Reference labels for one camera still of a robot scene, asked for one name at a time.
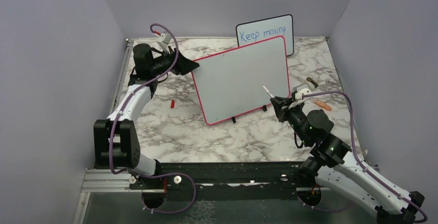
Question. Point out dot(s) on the red capped white marker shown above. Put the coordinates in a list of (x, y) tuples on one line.
[(267, 91)]

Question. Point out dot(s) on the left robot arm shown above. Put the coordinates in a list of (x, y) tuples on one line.
[(115, 138)]

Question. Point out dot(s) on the black framed written whiteboard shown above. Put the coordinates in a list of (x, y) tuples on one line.
[(254, 31)]

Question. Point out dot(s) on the black aluminium base frame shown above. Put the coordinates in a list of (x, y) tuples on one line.
[(266, 192)]

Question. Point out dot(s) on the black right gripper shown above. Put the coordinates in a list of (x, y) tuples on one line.
[(280, 110)]

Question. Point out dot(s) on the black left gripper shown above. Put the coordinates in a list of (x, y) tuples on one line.
[(183, 65)]

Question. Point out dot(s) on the red framed whiteboard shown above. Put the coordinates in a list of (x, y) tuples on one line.
[(229, 83)]

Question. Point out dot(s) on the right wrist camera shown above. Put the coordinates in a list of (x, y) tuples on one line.
[(297, 94)]

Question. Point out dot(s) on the orange rubber piece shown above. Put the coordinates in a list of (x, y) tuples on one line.
[(322, 104)]

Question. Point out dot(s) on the small whiteboard eraser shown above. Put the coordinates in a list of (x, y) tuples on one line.
[(312, 84)]

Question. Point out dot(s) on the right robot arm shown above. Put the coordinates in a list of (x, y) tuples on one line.
[(333, 165)]

